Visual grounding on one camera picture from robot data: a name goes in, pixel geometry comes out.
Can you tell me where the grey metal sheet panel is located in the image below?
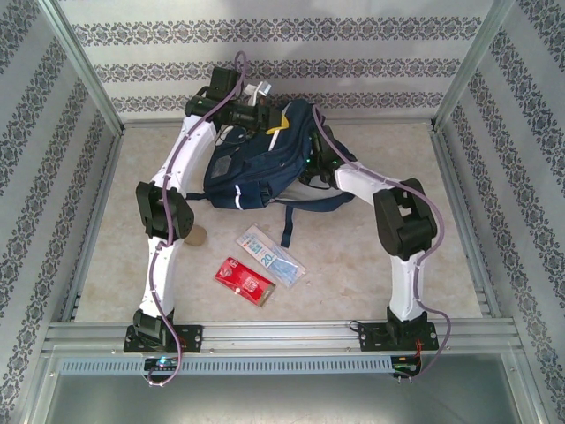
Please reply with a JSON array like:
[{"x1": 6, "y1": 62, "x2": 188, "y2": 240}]
[{"x1": 26, "y1": 352, "x2": 544, "y2": 424}]

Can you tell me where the clear ruler set package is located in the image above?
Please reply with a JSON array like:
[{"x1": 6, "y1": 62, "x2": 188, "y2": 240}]
[{"x1": 235, "y1": 223, "x2": 307, "y2": 290}]

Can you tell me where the aluminium table end rail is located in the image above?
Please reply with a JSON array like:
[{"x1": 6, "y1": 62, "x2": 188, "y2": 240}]
[{"x1": 121, "y1": 117, "x2": 438, "y2": 130}]

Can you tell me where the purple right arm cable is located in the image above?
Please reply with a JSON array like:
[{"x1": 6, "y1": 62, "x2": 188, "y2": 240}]
[{"x1": 311, "y1": 104, "x2": 454, "y2": 382}]

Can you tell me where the navy blue backpack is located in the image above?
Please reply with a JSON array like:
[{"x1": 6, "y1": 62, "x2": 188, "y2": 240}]
[{"x1": 185, "y1": 98, "x2": 359, "y2": 248}]

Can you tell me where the aluminium frame post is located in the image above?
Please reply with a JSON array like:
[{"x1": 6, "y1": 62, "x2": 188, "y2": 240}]
[
  {"x1": 431, "y1": 0, "x2": 518, "y2": 133},
  {"x1": 37, "y1": 0, "x2": 124, "y2": 133}
]

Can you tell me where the aluminium table side rail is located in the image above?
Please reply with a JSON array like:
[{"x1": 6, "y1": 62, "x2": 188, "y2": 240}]
[
  {"x1": 431, "y1": 127, "x2": 502, "y2": 319},
  {"x1": 61, "y1": 127, "x2": 125, "y2": 323}
]

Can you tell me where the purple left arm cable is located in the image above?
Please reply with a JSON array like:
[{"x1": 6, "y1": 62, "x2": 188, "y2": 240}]
[{"x1": 141, "y1": 50, "x2": 248, "y2": 390}]

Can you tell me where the aluminium mounting rail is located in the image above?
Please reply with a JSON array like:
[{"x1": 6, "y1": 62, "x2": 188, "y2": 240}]
[{"x1": 41, "y1": 321, "x2": 524, "y2": 357}]

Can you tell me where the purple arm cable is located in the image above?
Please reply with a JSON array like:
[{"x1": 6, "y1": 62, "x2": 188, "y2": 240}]
[
  {"x1": 311, "y1": 104, "x2": 454, "y2": 382},
  {"x1": 141, "y1": 50, "x2": 248, "y2": 390}
]

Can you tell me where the grey slotted cable duct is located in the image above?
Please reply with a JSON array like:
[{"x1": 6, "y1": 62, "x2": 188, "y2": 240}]
[{"x1": 58, "y1": 356, "x2": 395, "y2": 376}]

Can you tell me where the red packaged item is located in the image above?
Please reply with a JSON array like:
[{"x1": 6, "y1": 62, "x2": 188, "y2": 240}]
[{"x1": 214, "y1": 255, "x2": 277, "y2": 308}]

